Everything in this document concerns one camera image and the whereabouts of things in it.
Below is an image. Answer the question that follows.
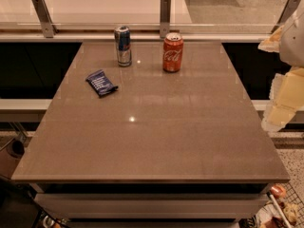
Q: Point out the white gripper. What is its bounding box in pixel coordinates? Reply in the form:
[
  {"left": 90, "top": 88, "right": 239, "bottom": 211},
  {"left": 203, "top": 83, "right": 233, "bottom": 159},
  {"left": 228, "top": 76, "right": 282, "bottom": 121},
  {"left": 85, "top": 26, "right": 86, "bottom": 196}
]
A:
[{"left": 257, "top": 6, "right": 304, "bottom": 132}]

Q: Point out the blue rxbar wrapper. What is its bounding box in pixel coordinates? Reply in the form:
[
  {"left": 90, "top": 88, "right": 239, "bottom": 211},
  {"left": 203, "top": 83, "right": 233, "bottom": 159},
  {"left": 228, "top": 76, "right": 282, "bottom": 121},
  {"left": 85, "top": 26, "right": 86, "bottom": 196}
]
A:
[{"left": 85, "top": 69, "right": 118, "bottom": 97}]

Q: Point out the red coca-cola can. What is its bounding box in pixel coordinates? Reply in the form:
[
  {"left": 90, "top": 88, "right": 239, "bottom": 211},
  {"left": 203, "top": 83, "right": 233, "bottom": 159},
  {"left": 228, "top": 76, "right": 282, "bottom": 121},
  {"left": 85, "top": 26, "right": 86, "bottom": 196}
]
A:
[{"left": 162, "top": 32, "right": 183, "bottom": 72}]

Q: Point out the blue silver energy drink can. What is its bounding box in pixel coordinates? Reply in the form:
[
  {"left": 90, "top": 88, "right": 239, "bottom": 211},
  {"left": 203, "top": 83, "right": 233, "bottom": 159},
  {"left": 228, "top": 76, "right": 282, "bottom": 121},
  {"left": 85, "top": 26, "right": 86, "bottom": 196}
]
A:
[{"left": 114, "top": 26, "right": 132, "bottom": 67}]

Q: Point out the glass railing panel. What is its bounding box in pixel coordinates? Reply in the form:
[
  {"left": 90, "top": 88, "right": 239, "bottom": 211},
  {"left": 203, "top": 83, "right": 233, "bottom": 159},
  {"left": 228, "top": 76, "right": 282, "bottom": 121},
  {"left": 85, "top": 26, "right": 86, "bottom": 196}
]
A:
[{"left": 0, "top": 0, "right": 304, "bottom": 33}]

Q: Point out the dark round object left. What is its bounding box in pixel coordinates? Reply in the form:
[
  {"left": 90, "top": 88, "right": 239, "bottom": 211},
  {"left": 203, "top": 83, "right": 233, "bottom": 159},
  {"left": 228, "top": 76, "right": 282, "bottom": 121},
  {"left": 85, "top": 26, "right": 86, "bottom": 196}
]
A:
[{"left": 6, "top": 140, "right": 25, "bottom": 159}]

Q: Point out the right metal railing bracket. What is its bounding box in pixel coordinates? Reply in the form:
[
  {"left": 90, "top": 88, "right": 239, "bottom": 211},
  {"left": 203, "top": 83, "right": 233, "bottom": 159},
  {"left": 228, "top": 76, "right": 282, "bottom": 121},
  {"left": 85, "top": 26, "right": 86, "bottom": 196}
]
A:
[{"left": 271, "top": 0, "right": 301, "bottom": 32}]

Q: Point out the metal railing bracket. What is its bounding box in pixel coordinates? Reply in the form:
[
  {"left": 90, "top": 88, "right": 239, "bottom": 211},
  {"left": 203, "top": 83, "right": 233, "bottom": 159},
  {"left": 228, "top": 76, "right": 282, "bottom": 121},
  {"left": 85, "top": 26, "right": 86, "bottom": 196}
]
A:
[
  {"left": 31, "top": 0, "right": 56, "bottom": 38},
  {"left": 271, "top": 0, "right": 301, "bottom": 32},
  {"left": 160, "top": 0, "right": 171, "bottom": 38}
]

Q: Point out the middle metal railing bracket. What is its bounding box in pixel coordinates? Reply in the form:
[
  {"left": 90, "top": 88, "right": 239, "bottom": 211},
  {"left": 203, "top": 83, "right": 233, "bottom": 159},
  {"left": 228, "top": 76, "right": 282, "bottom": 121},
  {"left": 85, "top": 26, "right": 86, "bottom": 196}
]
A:
[{"left": 160, "top": 0, "right": 171, "bottom": 38}]

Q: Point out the left metal railing bracket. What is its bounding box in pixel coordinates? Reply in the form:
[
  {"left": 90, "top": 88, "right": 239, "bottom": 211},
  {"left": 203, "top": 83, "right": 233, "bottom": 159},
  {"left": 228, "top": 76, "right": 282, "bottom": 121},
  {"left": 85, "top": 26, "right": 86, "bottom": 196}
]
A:
[{"left": 31, "top": 0, "right": 56, "bottom": 38}]

